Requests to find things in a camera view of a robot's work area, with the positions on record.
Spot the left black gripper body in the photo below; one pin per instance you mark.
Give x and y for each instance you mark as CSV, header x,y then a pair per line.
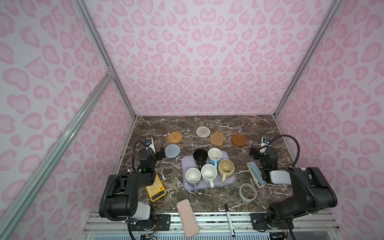
x,y
157,154

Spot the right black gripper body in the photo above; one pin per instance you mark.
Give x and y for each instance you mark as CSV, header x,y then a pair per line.
x,y
256,151

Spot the blue-grey woven coaster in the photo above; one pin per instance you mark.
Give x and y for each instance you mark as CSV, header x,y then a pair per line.
x,y
172,151

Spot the round brown wooden coaster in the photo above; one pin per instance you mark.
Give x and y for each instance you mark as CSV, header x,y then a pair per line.
x,y
239,140

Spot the woven rattan coaster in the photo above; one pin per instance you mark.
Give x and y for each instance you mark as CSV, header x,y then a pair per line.
x,y
175,137

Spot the lavender mug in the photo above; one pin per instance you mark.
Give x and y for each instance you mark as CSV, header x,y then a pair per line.
x,y
193,176

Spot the cork paw-shaped coaster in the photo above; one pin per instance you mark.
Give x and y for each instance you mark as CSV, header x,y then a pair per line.
x,y
217,138

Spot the light blue mug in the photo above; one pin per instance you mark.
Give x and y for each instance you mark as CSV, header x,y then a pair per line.
x,y
214,156

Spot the black mug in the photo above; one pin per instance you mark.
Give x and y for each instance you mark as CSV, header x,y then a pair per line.
x,y
200,157

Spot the multicolour woven round coaster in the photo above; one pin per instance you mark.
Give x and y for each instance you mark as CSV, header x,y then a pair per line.
x,y
203,132

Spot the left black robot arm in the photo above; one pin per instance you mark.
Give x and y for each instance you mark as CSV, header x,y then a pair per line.
x,y
120,200

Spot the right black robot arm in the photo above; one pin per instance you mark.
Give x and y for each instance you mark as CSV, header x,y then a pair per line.
x,y
311,191

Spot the teal stapler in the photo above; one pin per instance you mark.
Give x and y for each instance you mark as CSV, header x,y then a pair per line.
x,y
256,174

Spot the tan ceramic mug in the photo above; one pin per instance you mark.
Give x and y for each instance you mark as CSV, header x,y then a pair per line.
x,y
226,169

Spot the yellow calculator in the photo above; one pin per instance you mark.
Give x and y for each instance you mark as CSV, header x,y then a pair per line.
x,y
156,190

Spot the clear tape roll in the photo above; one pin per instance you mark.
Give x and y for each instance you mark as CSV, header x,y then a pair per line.
x,y
248,192

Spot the white speckled mug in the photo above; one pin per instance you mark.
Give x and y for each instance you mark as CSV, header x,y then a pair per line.
x,y
209,174

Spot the black marker pen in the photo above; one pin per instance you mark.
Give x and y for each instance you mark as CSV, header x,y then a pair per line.
x,y
233,234

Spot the pink eraser case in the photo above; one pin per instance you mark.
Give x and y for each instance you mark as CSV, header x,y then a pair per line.
x,y
188,218

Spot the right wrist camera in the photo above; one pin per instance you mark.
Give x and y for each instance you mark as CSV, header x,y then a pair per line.
x,y
265,141

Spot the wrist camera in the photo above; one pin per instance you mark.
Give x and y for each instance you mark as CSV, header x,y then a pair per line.
x,y
265,141
150,144

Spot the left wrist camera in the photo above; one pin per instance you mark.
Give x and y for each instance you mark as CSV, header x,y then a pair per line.
x,y
150,144

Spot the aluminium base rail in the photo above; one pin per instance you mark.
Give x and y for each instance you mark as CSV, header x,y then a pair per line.
x,y
215,226

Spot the diagonal aluminium frame bar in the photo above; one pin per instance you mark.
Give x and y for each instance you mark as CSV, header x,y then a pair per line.
x,y
20,205

